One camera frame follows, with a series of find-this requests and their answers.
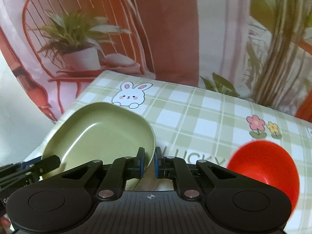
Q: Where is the green square plate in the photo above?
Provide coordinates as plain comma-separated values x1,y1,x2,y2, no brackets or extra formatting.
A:
42,102,155,179

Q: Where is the large red bowl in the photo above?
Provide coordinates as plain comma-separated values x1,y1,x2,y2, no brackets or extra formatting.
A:
226,140,300,210

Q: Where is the left hand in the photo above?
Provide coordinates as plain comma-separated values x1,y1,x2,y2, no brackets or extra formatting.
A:
0,217,12,234

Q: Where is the green plaid cartoon tablecloth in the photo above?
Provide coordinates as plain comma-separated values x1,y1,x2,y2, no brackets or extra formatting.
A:
24,70,312,234

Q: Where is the printed room scene backdrop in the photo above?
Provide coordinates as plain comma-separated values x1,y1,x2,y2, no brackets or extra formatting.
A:
1,0,311,121

